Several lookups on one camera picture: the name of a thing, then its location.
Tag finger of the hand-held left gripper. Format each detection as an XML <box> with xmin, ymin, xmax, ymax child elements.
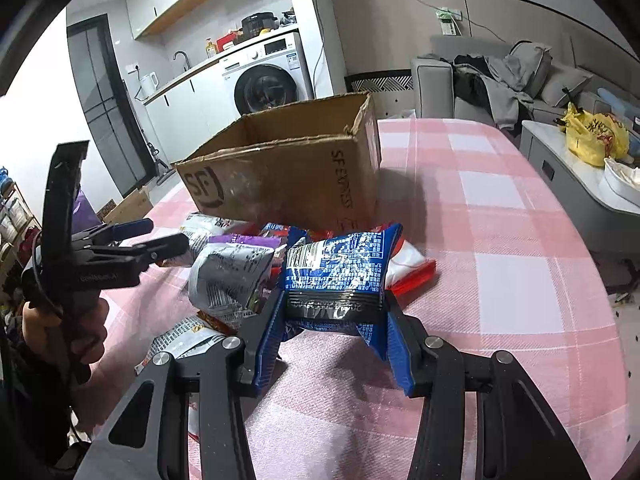
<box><xmin>74</xmin><ymin>217</ymin><xmax>155</xmax><ymax>249</ymax></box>
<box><xmin>84</xmin><ymin>232</ymin><xmax>191</xmax><ymax>269</ymax></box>

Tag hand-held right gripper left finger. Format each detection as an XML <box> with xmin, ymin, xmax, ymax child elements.
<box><xmin>74</xmin><ymin>290</ymin><xmax>290</xmax><ymax>480</ymax></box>

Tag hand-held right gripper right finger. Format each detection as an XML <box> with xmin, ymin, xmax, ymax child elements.
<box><xmin>384</xmin><ymin>294</ymin><xmax>594</xmax><ymax>480</ymax></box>

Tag purple chip bag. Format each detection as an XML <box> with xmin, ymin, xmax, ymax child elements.
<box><xmin>207</xmin><ymin>232</ymin><xmax>290</xmax><ymax>252</ymax></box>

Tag white red snack packet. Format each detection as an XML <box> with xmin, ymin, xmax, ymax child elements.
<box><xmin>385</xmin><ymin>240</ymin><xmax>437</xmax><ymax>301</ymax></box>

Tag silver white snack packet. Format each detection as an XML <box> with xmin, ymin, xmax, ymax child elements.
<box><xmin>135</xmin><ymin>316</ymin><xmax>226</xmax><ymax>376</ymax></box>

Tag blue snack packet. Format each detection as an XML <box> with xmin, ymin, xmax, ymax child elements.
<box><xmin>284</xmin><ymin>223</ymin><xmax>405</xmax><ymax>361</ymax></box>

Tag brown cardboard box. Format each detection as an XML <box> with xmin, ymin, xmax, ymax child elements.
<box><xmin>174</xmin><ymin>91</ymin><xmax>383</xmax><ymax>233</ymax></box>

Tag person's left forearm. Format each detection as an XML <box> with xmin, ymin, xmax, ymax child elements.
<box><xmin>0</xmin><ymin>340</ymin><xmax>91</xmax><ymax>461</ymax></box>

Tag person's left hand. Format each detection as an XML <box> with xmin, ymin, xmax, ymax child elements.
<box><xmin>20</xmin><ymin>299</ymin><xmax>110</xmax><ymax>368</ymax></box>

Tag printed cardboard box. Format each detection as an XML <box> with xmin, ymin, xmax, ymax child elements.
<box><xmin>97</xmin><ymin>186</ymin><xmax>155</xmax><ymax>226</ymax></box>

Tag shoe rack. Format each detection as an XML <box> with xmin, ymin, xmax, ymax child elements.
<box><xmin>0</xmin><ymin>165</ymin><xmax>43</xmax><ymax>306</ymax></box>

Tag stick vacuum cleaner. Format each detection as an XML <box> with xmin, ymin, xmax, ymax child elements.
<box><xmin>123</xmin><ymin>79</ymin><xmax>177</xmax><ymax>184</ymax></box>

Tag white lower kitchen cabinets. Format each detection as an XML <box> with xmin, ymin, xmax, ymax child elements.
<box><xmin>142</xmin><ymin>67</ymin><xmax>238</xmax><ymax>161</ymax></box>

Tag pink plaid tablecloth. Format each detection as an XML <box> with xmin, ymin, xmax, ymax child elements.
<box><xmin>82</xmin><ymin>117</ymin><xmax>628</xmax><ymax>480</ymax></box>

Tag white washing machine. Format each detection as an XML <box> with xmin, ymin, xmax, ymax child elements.
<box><xmin>220</xmin><ymin>31</ymin><xmax>315</xmax><ymax>116</ymax></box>

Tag white coffee table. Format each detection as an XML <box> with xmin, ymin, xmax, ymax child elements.
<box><xmin>520</xmin><ymin>120</ymin><xmax>640</xmax><ymax>256</ymax></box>

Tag black pressure cooker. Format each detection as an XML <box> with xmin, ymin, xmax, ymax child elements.
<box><xmin>241</xmin><ymin>12</ymin><xmax>279</xmax><ymax>39</ymax></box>

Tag black white patterned box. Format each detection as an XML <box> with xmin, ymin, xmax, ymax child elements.
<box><xmin>345</xmin><ymin>74</ymin><xmax>413</xmax><ymax>93</ymax></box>

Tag grey sofa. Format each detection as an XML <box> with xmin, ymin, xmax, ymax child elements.
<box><xmin>410</xmin><ymin>35</ymin><xmax>640</xmax><ymax>136</ymax></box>

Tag black clothes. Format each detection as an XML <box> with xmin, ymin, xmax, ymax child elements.
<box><xmin>452</xmin><ymin>55</ymin><xmax>493</xmax><ymax>116</ymax></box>

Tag white bowl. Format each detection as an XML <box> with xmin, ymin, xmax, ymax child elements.
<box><xmin>597</xmin><ymin>157</ymin><xmax>640</xmax><ymax>196</ymax></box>

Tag yellow plastic bag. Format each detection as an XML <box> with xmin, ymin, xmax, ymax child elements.
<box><xmin>560</xmin><ymin>102</ymin><xmax>631</xmax><ymax>167</ymax></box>

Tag grey clothes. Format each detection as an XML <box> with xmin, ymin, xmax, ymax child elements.
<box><xmin>482</xmin><ymin>41</ymin><xmax>551</xmax><ymax>128</ymax></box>

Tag grey pillow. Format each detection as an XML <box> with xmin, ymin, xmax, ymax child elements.
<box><xmin>540</xmin><ymin>62</ymin><xmax>593</xmax><ymax>108</ymax></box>

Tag light blue bolster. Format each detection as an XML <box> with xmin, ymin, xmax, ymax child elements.
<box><xmin>595</xmin><ymin>89</ymin><xmax>626</xmax><ymax>111</ymax></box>

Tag white power strip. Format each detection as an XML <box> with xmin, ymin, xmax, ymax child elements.
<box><xmin>434</xmin><ymin>7</ymin><xmax>463</xmax><ymax>36</ymax></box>

